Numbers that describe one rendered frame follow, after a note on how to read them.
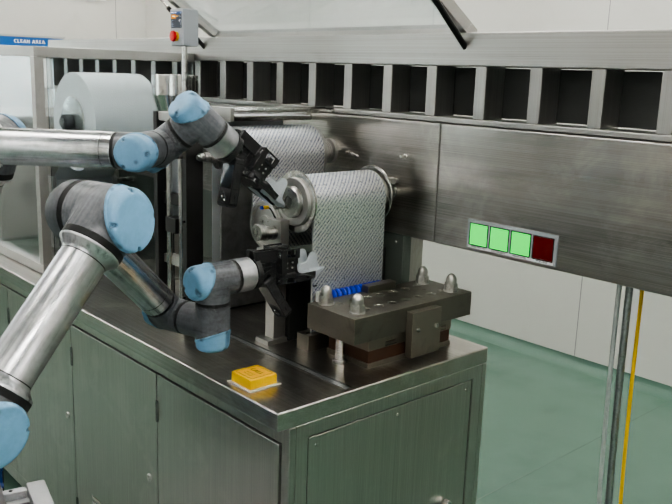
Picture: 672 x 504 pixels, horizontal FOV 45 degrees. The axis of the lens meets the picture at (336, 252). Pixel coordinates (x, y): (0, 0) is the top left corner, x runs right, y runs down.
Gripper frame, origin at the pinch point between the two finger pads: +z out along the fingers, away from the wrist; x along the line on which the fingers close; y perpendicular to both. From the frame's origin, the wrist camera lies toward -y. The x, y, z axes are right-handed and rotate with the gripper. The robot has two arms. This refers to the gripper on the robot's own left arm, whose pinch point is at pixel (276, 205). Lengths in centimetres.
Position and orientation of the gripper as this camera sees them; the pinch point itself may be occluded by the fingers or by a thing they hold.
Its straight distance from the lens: 191.5
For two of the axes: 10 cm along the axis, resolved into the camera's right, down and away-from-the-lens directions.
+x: -6.7, -1.8, 7.2
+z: 5.5, 5.3, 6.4
